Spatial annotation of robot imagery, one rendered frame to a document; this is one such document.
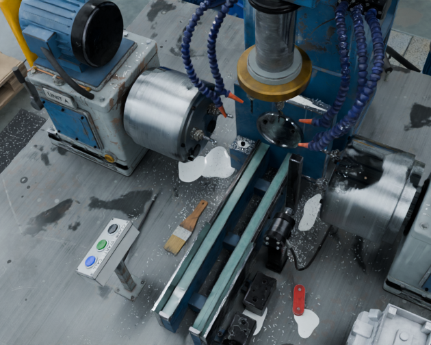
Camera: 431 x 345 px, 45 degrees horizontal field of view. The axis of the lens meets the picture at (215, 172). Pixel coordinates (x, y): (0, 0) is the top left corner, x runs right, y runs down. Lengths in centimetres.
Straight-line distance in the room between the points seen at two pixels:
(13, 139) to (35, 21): 161
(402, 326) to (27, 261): 110
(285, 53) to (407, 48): 159
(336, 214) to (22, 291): 94
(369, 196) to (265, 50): 43
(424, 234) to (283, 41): 54
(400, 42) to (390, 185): 150
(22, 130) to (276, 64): 212
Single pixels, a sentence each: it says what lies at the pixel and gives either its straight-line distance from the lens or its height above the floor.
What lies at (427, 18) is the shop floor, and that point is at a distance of 359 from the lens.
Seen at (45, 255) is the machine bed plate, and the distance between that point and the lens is 172.
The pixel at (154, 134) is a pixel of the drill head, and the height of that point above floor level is 108.
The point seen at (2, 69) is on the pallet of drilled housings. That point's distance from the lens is 330.
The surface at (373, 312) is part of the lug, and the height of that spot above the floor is 108.
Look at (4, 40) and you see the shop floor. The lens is 372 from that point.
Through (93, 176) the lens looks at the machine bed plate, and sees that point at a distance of 182.
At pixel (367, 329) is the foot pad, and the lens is 126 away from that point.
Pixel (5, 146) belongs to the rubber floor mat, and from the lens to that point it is 309.
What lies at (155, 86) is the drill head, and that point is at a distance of 151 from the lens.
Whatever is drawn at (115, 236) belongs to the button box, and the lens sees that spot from 136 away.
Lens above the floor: 226
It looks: 57 degrees down
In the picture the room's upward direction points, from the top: 7 degrees counter-clockwise
